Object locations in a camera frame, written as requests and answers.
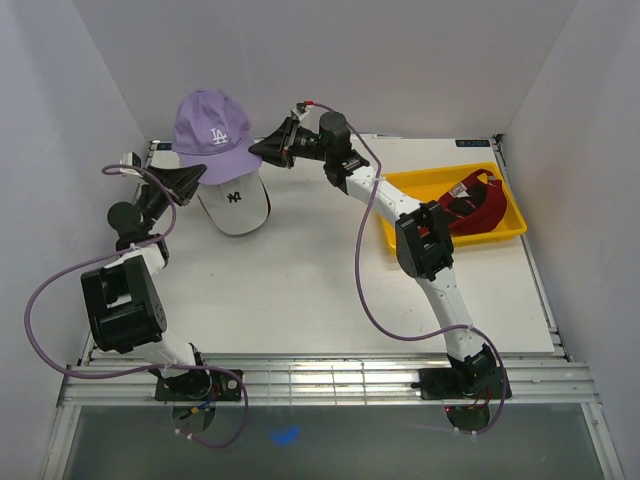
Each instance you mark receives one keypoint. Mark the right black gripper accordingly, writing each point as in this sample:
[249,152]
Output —
[278,148]

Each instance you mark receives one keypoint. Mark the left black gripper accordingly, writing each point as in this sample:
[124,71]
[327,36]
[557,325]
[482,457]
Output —
[180,182]

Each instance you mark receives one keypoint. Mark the lavender cap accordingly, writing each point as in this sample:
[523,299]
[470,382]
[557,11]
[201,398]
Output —
[212,129]

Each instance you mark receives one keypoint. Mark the white baseball cap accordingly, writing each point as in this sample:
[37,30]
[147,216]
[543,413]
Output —
[237,207]

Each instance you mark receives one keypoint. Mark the red cap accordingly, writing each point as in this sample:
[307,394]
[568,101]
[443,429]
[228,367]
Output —
[475,205]

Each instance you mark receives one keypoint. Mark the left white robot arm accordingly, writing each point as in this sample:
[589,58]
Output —
[124,309]

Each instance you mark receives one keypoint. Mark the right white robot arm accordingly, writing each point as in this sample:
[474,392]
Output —
[424,248]

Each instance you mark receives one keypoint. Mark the yellow plastic tray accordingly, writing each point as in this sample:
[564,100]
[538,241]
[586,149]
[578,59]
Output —
[431,184]

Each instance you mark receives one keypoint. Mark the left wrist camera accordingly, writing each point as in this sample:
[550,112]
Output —
[130,163]

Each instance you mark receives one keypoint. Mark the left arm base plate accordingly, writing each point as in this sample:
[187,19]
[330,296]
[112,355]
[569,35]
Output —
[225,385]

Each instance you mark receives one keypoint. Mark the aluminium frame rail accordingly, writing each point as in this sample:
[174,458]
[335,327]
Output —
[346,382]

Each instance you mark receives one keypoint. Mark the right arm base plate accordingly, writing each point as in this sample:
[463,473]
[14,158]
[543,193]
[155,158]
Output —
[448,384]

